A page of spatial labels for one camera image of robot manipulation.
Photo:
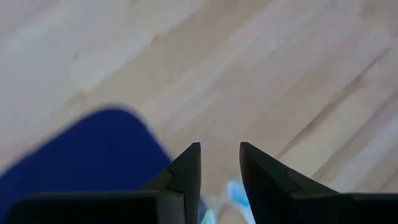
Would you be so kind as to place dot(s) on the blue white bagged toothbrush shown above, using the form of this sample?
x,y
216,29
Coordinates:
x,y
237,196

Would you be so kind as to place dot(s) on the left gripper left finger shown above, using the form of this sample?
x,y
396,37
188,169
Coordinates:
x,y
189,174

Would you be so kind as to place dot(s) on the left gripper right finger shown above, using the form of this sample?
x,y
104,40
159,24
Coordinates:
x,y
264,180

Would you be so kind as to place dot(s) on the navy blue cloth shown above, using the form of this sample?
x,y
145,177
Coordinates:
x,y
93,149

